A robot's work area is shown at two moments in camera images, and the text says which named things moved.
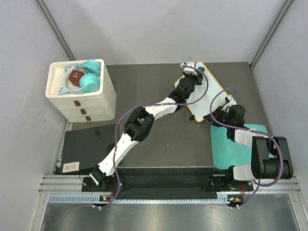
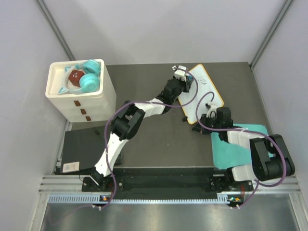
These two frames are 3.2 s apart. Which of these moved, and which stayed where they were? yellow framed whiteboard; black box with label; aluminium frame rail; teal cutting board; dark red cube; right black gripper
Moved: yellow framed whiteboard; right black gripper
Stayed: dark red cube; teal cutting board; black box with label; aluminium frame rail
